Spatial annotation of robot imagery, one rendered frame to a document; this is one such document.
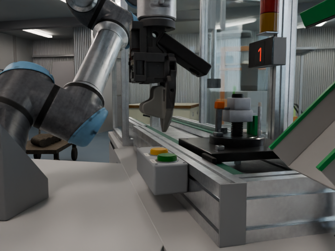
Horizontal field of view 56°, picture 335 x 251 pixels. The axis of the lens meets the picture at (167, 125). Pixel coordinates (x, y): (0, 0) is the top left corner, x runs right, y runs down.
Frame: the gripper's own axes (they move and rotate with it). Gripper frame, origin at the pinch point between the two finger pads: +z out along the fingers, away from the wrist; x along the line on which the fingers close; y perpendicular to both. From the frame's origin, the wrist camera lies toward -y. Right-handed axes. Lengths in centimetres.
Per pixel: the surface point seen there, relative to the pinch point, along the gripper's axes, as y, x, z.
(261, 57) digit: -30.6, -16.7, -16.2
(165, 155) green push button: 0.5, 0.6, 6.0
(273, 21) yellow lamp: -33.0, -15.3, -25.5
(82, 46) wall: 22, -810, -132
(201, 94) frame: -35, -74, -6
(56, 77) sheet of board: 108, -1044, -61
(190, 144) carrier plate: -9.4, -13.3, 6.4
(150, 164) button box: 3.6, 0.5, 7.6
